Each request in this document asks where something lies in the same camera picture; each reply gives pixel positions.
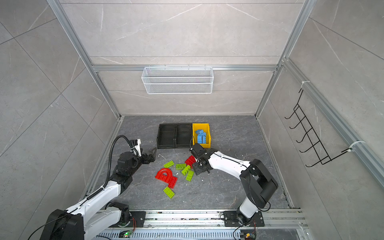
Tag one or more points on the white wire mesh basket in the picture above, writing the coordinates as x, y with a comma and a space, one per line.
178, 80

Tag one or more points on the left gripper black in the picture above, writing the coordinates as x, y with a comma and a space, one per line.
151, 157

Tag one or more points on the green lego brick left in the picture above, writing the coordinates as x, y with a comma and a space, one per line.
169, 164

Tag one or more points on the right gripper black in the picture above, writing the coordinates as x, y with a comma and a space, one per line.
197, 170

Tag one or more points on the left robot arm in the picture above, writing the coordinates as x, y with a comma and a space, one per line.
100, 210

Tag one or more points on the red lego brick near arch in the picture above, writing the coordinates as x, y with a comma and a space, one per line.
172, 182

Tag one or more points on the aluminium rail front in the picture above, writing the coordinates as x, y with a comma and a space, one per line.
210, 224

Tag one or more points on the white cable tie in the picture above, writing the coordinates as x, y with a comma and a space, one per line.
354, 143

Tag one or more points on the red arch lego piece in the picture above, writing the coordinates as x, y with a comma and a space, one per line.
164, 175

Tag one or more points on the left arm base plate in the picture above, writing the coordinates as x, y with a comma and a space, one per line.
132, 219

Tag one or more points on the green lego brick front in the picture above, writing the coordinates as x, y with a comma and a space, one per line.
169, 192

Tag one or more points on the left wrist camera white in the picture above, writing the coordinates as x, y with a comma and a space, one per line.
137, 147

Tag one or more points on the green lego brick middle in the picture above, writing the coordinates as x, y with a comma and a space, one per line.
180, 166

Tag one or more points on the green lego brick lower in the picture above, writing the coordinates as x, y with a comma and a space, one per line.
189, 175

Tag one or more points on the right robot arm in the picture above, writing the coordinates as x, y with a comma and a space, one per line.
257, 181

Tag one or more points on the black divided tray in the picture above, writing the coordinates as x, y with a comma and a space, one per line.
175, 136

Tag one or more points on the green lego brick tilted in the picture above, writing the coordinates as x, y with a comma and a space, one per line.
186, 170

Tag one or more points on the red lego brick large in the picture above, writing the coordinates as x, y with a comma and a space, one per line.
190, 161

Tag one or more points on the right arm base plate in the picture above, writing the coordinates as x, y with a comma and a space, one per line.
237, 219

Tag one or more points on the black wire hook rack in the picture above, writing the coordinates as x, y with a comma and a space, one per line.
310, 134

